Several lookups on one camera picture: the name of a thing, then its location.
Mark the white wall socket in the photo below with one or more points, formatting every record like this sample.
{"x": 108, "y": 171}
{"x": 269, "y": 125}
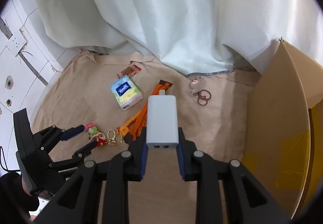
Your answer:
{"x": 16, "y": 43}

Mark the white usb charger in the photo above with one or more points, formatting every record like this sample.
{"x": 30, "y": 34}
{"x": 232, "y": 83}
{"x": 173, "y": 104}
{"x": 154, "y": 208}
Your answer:
{"x": 162, "y": 122}

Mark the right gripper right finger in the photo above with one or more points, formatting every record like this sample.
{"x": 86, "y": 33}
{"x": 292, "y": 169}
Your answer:
{"x": 228, "y": 186}

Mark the orange utility knife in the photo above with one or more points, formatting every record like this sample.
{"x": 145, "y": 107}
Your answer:
{"x": 132, "y": 128}

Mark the cardboard box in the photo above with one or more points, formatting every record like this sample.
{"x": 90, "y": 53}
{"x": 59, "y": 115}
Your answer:
{"x": 283, "y": 145}

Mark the white curtain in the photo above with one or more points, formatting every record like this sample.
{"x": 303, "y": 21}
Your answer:
{"x": 191, "y": 36}

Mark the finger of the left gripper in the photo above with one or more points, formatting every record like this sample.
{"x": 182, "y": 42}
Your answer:
{"x": 85, "y": 150}
{"x": 72, "y": 132}

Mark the red green plush keychain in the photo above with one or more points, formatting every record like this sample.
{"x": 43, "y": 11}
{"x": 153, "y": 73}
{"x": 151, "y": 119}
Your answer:
{"x": 111, "y": 138}

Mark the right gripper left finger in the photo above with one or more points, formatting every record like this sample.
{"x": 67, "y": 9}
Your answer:
{"x": 98, "y": 189}

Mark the tissue pack blue yellow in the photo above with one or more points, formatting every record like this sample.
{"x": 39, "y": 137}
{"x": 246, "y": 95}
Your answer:
{"x": 126, "y": 93}

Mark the pink mouse keychain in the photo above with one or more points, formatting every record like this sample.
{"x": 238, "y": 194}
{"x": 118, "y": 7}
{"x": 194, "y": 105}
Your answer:
{"x": 197, "y": 88}

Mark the brown snack packet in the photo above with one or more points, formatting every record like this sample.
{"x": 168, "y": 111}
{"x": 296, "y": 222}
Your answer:
{"x": 129, "y": 71}

